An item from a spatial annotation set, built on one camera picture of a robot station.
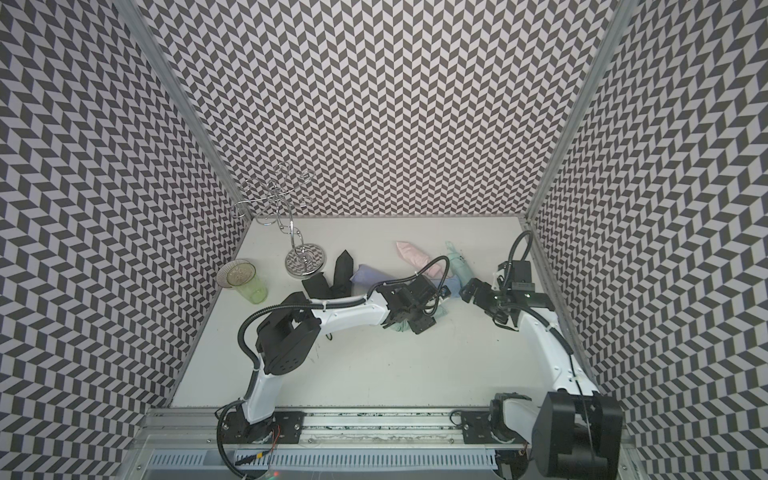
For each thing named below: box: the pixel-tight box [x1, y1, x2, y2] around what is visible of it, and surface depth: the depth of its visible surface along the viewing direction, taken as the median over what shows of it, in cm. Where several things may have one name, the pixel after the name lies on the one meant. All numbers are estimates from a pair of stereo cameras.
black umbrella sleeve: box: [331, 249, 354, 298], surface depth 100 cm
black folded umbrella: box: [302, 272, 333, 299], surface depth 100 cm
